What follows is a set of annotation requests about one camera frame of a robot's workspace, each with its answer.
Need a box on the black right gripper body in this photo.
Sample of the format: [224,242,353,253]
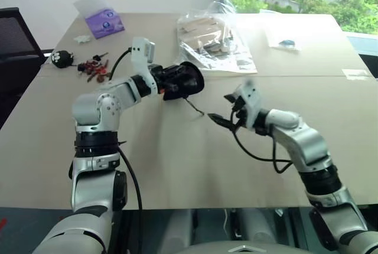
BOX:
[232,103,249,130]

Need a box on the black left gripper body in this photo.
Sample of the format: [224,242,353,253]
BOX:
[151,64,181,93]

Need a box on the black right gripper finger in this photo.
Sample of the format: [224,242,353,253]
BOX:
[217,121,239,133]
[207,113,234,126]

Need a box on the black drawstring pouch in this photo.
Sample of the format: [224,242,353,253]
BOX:
[162,61,206,118]

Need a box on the clear bag of wooden parts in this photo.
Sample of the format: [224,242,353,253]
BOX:
[176,0,246,57]

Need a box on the purple tissue box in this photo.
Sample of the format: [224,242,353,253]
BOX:
[84,9,126,40]

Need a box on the small clear plastic bag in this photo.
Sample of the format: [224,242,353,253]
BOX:
[262,25,304,52]

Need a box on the crumpled white paper scrap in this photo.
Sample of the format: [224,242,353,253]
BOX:
[73,34,92,45]

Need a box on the white tissue sheet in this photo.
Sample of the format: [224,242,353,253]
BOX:
[73,0,112,19]

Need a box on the black paw print plush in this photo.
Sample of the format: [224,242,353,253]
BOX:
[50,49,76,70]

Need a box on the silver robot torso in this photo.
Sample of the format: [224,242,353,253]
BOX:
[179,243,299,254]

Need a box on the white table label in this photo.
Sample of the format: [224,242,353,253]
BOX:
[343,69,370,79]

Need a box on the dark glossy side table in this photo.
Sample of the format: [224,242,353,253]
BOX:
[341,31,378,79]

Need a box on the black mesh office chair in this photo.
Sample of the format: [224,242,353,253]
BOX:
[0,6,56,129]

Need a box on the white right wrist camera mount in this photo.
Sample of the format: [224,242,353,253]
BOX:
[232,79,263,131]

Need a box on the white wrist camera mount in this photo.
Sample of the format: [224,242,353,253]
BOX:
[232,79,263,131]
[131,37,161,95]

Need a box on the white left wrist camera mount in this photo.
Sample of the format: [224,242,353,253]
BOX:
[131,37,161,95]

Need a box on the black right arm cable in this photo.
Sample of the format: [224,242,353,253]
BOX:
[231,109,294,175]

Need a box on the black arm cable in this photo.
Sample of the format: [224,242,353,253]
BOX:
[231,109,294,175]
[116,139,144,211]
[107,47,132,82]

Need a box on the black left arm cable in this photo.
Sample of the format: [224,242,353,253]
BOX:
[116,139,144,211]
[107,47,132,82]

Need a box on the red keychain bunch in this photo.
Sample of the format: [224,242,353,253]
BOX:
[77,58,112,84]

